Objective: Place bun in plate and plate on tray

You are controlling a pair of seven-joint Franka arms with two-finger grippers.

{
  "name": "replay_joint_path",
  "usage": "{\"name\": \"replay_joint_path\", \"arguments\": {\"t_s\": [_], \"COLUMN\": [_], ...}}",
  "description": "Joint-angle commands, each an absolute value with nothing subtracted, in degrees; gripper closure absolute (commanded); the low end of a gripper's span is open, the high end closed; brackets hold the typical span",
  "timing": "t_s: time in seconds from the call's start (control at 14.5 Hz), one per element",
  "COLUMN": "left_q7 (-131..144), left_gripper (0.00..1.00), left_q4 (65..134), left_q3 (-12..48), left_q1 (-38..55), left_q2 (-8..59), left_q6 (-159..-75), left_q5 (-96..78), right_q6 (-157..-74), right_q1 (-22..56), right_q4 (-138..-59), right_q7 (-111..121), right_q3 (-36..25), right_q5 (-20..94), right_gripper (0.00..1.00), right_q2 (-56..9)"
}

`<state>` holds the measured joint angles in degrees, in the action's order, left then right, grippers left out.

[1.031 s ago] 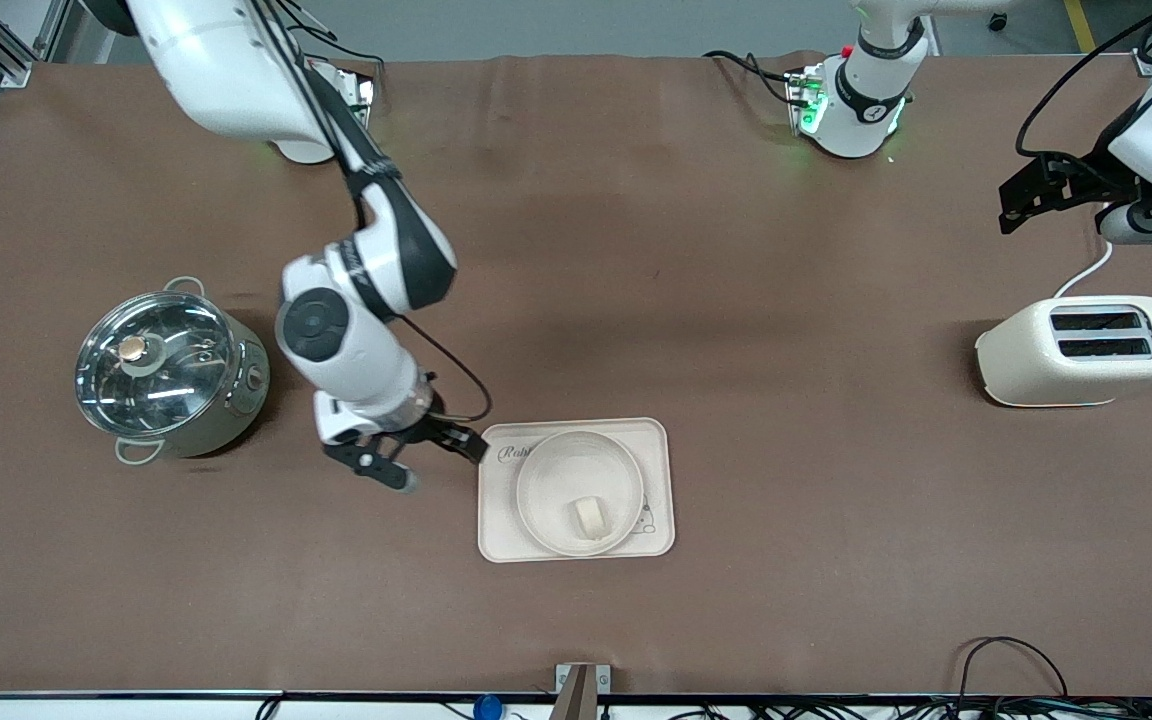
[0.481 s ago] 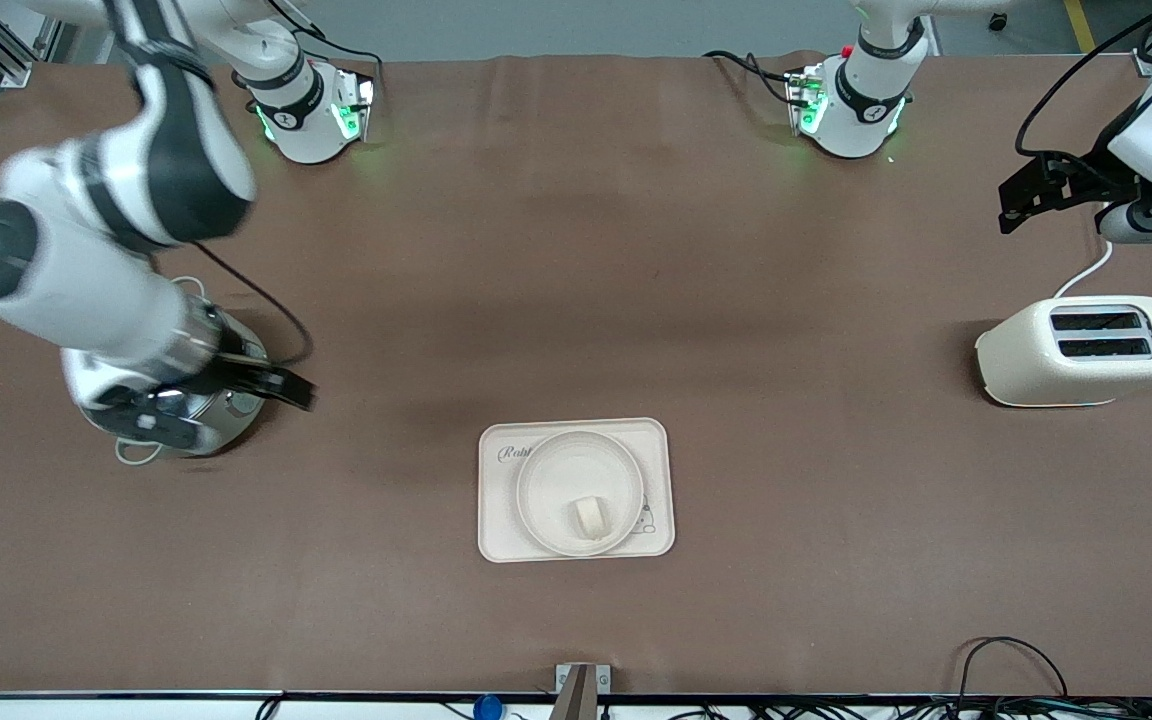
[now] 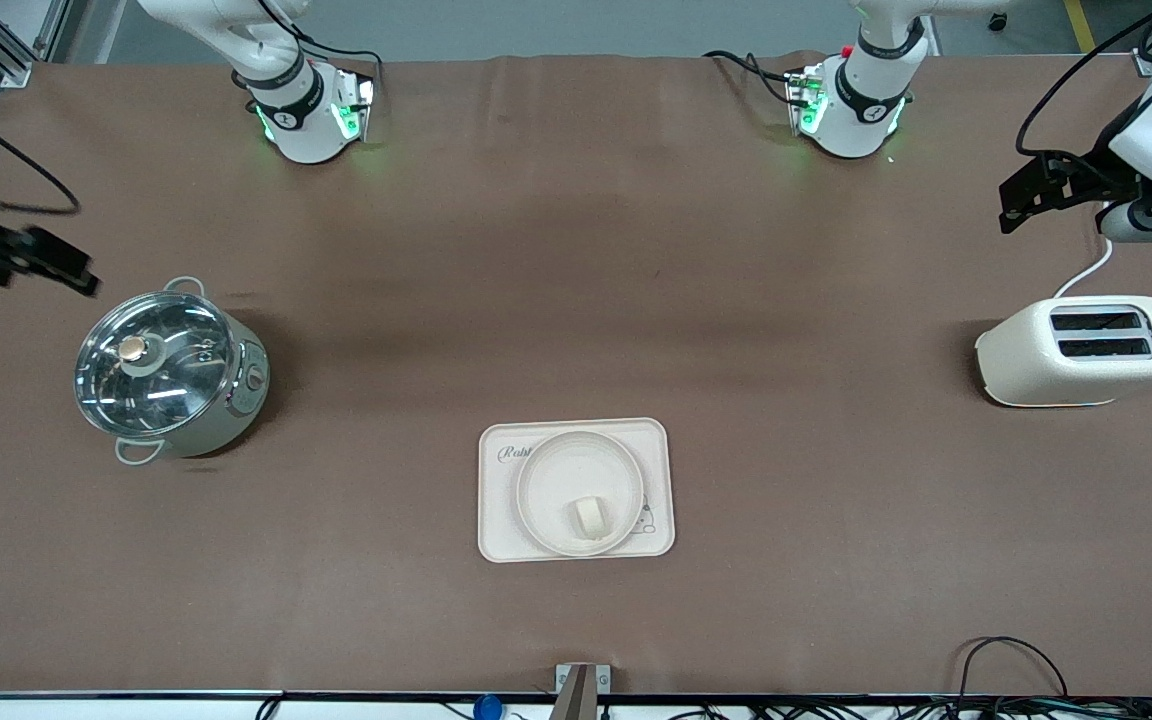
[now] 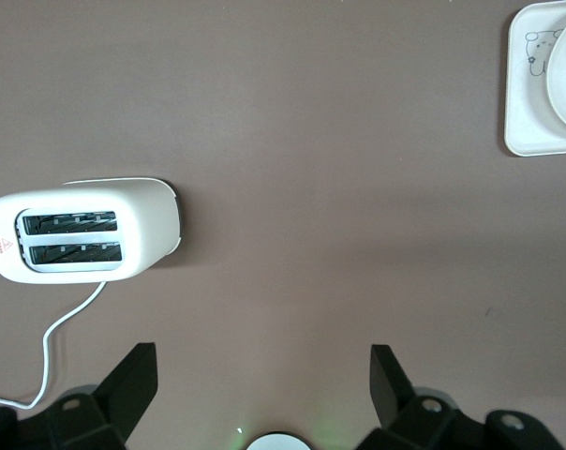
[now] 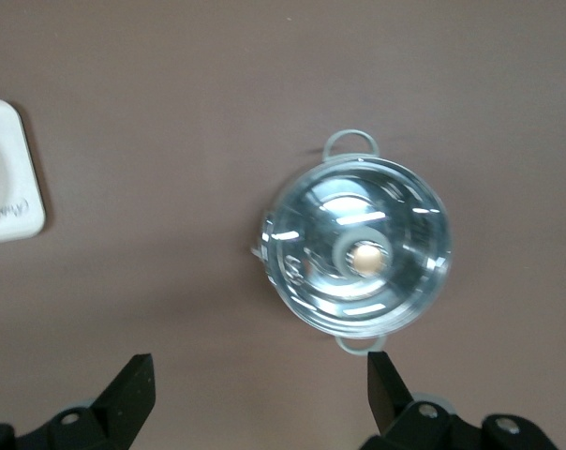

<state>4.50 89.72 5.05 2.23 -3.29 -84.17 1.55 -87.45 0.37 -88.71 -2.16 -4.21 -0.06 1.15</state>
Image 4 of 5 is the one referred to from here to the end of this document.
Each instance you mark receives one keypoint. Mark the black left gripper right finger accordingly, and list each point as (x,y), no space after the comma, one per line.
(419,412)

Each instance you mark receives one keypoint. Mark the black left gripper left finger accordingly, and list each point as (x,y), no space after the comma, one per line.
(100,408)

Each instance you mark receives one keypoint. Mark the white tray with bear drawing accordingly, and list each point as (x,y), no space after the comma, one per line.
(526,117)

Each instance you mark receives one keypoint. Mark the white two-slot toaster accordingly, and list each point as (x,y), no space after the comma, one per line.
(77,229)

